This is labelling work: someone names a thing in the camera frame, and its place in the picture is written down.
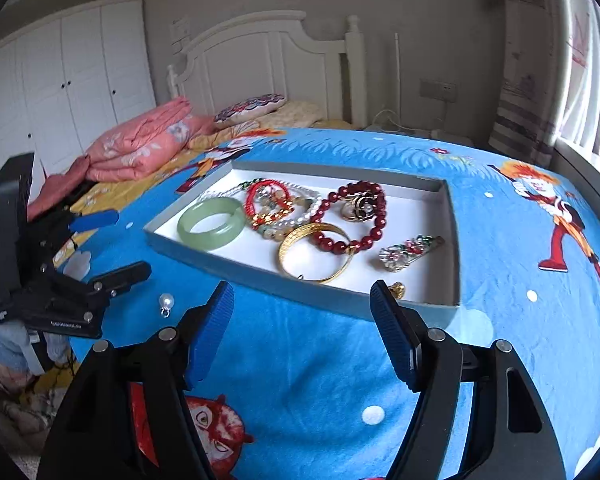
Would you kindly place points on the gold bangle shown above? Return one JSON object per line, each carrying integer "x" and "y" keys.
{"x": 285, "y": 255}

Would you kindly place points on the wall switch panel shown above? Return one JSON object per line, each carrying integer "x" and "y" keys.
{"x": 179, "y": 34}

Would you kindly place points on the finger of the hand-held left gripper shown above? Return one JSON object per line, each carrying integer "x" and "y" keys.
{"x": 127, "y": 275}
{"x": 100, "y": 219}

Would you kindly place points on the pink floral folded quilt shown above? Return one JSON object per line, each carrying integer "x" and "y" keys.
{"x": 140, "y": 145}

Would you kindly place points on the pale yellow pillow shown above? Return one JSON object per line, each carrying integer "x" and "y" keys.
{"x": 300, "y": 112}

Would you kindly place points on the green jade bangle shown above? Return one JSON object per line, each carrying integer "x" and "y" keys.
{"x": 185, "y": 227}

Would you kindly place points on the person's left hand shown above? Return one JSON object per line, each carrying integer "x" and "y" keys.
{"x": 5, "y": 345}

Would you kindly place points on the wall socket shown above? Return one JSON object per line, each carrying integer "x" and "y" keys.
{"x": 437, "y": 89}

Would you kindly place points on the jewelled flower hair clip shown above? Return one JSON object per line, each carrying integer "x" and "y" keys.
{"x": 400, "y": 255}

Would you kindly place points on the purple patterned pillow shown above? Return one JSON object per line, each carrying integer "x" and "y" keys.
{"x": 250, "y": 107}

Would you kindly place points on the small pearl pendant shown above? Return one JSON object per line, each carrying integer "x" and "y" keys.
{"x": 166, "y": 301}

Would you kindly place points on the white wooden headboard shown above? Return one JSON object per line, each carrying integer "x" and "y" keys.
{"x": 260, "y": 60}

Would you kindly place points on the person's left forearm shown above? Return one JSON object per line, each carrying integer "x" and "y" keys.
{"x": 0, "y": 380}

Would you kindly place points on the blue cartoon printed blanket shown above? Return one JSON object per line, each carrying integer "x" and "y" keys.
{"x": 305, "y": 385}

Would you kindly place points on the grey window sill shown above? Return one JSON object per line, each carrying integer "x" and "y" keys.
{"x": 595, "y": 175}

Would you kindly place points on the white wardrobe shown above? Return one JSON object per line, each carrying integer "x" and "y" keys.
{"x": 80, "y": 70}

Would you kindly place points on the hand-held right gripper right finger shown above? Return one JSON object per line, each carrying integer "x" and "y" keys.
{"x": 395, "y": 335}

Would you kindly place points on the white sheer curtain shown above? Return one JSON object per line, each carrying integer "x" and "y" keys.
{"x": 580, "y": 85}

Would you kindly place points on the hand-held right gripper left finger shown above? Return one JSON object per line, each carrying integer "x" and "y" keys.
{"x": 210, "y": 335}

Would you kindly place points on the printed striped curtain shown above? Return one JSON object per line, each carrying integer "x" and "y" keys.
{"x": 525, "y": 85}

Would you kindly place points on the white shallow tray box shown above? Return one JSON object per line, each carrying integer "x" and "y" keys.
{"x": 430, "y": 275}

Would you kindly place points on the gold flower brooch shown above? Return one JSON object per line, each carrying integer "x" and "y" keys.
{"x": 360, "y": 207}

